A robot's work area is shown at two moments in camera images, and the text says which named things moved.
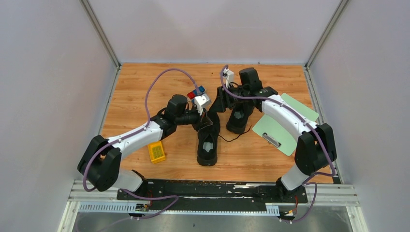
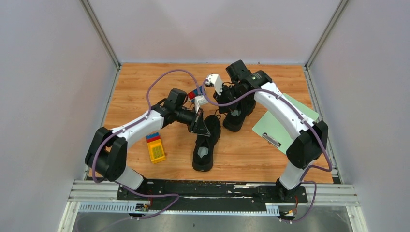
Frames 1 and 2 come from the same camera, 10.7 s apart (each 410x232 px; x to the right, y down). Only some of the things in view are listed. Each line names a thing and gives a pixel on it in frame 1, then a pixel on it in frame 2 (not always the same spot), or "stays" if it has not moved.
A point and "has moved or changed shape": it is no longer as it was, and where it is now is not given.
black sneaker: x=240 y=113 has moved or changed shape
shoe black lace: x=237 y=137 → x=218 y=114
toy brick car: x=200 y=89 stays
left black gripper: x=206 y=121 → x=197 y=125
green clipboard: x=277 y=132 stays
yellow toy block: x=156 y=152 stays
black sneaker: x=208 y=141 has moved or changed shape
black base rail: x=212 y=194 stays
